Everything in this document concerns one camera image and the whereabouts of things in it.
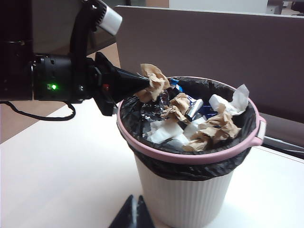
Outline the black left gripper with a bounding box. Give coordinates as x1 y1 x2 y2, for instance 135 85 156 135
32 52 151 117

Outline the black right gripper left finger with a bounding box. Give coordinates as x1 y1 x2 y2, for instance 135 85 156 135
108 194 138 228

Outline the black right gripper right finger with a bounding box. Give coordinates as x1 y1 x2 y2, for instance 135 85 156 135
137 194 159 228

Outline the brown paper ball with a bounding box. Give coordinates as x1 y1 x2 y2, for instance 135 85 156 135
134 63 171 103

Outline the white ribbed trash can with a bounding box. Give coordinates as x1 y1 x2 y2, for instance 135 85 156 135
134 118 266 228

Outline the black trash bag liner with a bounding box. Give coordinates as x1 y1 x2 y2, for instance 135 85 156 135
118 77 258 181

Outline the blue white printed wrapper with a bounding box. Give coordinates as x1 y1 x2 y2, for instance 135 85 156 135
170 79 185 94

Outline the small crumpled brown paper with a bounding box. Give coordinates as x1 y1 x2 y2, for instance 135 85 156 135
161 93 192 124

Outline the flat white tissue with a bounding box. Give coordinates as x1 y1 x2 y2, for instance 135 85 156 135
150 116 207 144

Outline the blue and silver wrapper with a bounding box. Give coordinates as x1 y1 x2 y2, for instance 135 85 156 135
186 95 221 122

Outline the grey desk divider panel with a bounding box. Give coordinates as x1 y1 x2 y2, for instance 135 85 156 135
114 5 304 145

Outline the large crumpled brown paper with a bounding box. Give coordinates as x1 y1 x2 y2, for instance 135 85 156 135
182 104 242 152

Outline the crumpled white tissue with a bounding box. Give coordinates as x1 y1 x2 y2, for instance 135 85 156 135
209 84 250 116

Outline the black cable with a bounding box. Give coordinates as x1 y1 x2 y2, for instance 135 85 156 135
0 101 76 121

